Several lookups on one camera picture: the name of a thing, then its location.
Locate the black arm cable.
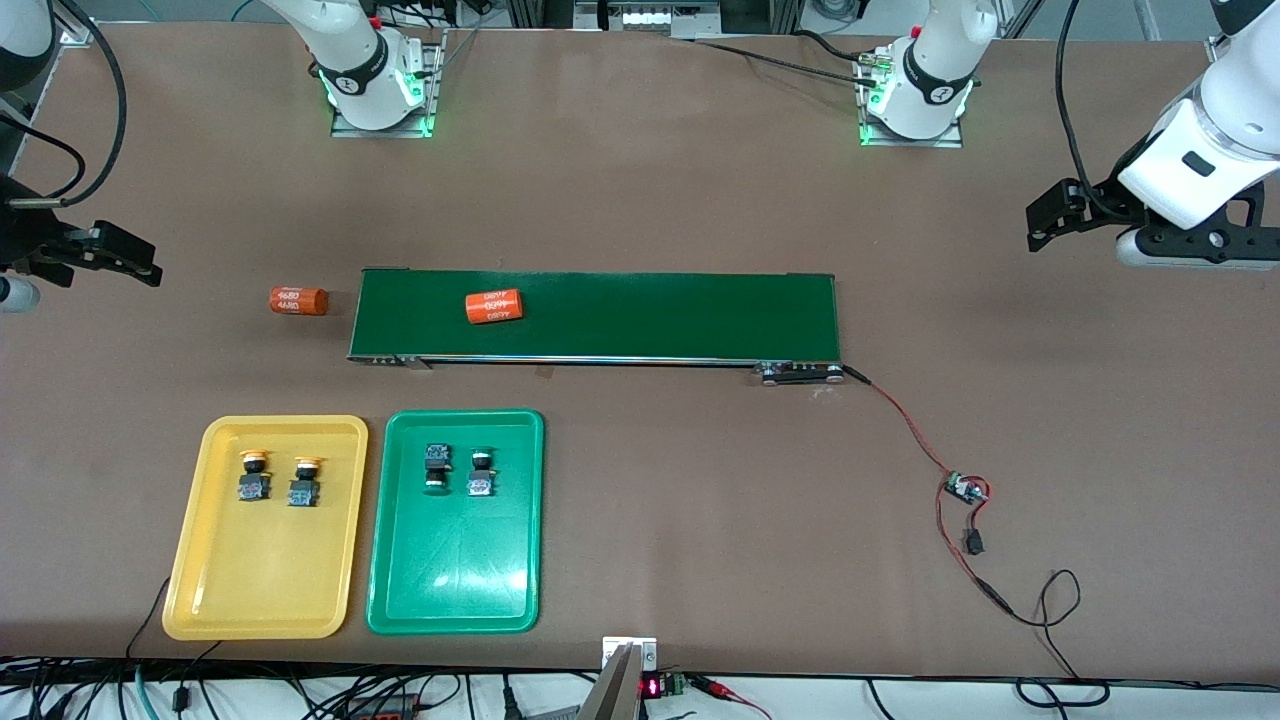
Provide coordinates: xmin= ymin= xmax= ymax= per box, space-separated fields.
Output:
xmin=1055 ymin=0 xmax=1137 ymax=219
xmin=0 ymin=0 xmax=129 ymax=209

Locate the looped black cable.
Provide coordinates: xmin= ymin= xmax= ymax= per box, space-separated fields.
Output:
xmin=1015 ymin=678 xmax=1111 ymax=709

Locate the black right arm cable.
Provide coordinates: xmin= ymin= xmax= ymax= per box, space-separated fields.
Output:
xmin=0 ymin=0 xmax=129 ymax=209

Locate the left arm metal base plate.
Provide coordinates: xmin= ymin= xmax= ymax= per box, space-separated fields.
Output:
xmin=855 ymin=45 xmax=966 ymax=149

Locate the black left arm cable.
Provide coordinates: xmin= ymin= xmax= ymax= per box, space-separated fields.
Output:
xmin=1055 ymin=0 xmax=1137 ymax=219

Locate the yellow push button switch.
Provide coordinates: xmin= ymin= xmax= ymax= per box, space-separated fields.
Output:
xmin=286 ymin=456 xmax=326 ymax=509
xmin=237 ymin=450 xmax=274 ymax=503

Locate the metal frame with white strip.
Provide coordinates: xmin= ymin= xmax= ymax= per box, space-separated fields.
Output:
xmin=505 ymin=0 xmax=803 ymax=41

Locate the orange cylindrical battery cell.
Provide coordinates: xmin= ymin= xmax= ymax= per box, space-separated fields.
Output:
xmin=269 ymin=286 xmax=330 ymax=317
xmin=465 ymin=288 xmax=527 ymax=327

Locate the red clip lead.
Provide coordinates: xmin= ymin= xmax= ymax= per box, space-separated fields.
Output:
xmin=690 ymin=674 xmax=773 ymax=720

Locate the grey metal camera bracket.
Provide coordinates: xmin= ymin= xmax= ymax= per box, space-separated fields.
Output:
xmin=577 ymin=635 xmax=660 ymax=720

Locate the green belt conveyor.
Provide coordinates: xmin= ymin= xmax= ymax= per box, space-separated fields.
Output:
xmin=346 ymin=267 xmax=847 ymax=387

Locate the black table cable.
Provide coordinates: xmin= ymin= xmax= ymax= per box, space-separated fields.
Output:
xmin=690 ymin=28 xmax=881 ymax=89

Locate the red and black wire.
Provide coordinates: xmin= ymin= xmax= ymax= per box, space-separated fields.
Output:
xmin=840 ymin=364 xmax=1083 ymax=681

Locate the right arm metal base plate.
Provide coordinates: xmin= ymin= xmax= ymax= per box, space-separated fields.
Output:
xmin=330 ymin=28 xmax=447 ymax=139

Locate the thin black cable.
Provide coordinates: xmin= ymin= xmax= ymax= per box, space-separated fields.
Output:
xmin=124 ymin=576 xmax=173 ymax=663

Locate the green plastic tray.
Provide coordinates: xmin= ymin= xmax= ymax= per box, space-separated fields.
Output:
xmin=366 ymin=408 xmax=546 ymax=637

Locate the yellow plastic tray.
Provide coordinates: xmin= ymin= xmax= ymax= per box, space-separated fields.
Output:
xmin=161 ymin=414 xmax=370 ymax=642

